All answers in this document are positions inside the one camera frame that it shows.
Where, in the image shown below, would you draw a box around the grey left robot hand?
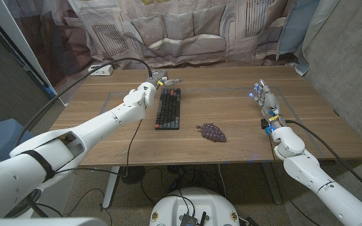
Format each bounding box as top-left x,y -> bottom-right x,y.
147,69 -> 182,90

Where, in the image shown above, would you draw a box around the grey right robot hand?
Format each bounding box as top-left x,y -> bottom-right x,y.
249,78 -> 285,134

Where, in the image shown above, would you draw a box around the black mechanical keyboard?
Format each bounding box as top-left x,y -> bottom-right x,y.
154,88 -> 182,131

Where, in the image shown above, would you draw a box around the purple toy grapes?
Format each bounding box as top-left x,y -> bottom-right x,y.
195,122 -> 228,143

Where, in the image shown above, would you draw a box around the printed sofa room backdrop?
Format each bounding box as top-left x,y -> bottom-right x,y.
3,0 -> 322,105

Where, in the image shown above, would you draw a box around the grey tape outline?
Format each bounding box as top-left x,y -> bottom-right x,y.
99,86 -> 326,163

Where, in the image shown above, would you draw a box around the white power strip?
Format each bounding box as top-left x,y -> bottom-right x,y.
87,64 -> 114,77

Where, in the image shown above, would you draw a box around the pale grey cloth sheet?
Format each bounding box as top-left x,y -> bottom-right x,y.
293,0 -> 342,76

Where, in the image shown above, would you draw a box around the grey table leg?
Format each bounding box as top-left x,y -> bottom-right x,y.
261,162 -> 283,205

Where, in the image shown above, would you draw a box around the black round floor fan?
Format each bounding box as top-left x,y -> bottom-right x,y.
120,166 -> 146,185

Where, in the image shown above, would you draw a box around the white table leg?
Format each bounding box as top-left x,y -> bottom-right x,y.
102,166 -> 121,208

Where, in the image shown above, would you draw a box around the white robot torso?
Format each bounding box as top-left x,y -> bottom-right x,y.
149,187 -> 241,226

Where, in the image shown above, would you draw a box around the black torso electronics module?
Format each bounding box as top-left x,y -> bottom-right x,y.
179,212 -> 207,226

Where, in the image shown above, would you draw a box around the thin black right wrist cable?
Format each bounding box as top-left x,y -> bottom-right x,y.
268,134 -> 322,226

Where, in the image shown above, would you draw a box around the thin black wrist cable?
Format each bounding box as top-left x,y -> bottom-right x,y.
268,134 -> 322,226
53,118 -> 143,176

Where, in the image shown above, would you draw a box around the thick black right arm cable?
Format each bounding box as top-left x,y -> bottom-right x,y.
285,119 -> 362,202

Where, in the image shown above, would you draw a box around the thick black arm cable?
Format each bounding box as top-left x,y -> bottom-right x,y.
285,119 -> 362,202
13,57 -> 153,148

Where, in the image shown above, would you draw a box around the thin black left wrist cable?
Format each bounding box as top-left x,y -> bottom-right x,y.
53,118 -> 143,176

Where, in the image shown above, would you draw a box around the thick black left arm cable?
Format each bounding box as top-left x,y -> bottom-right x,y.
13,57 -> 153,148

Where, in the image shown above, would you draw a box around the black floor cable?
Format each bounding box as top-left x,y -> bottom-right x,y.
139,166 -> 169,205

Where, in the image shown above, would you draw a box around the white panel frame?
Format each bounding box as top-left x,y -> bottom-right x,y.
0,0 -> 68,106

